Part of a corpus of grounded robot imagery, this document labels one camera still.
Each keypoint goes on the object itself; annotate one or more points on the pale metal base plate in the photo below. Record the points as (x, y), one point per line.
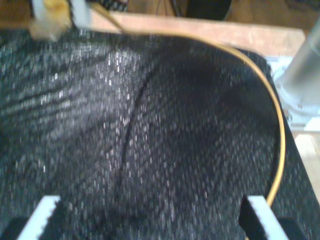
(300, 117)

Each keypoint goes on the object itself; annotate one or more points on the black bubble wrap mat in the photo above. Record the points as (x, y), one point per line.
(150, 125)

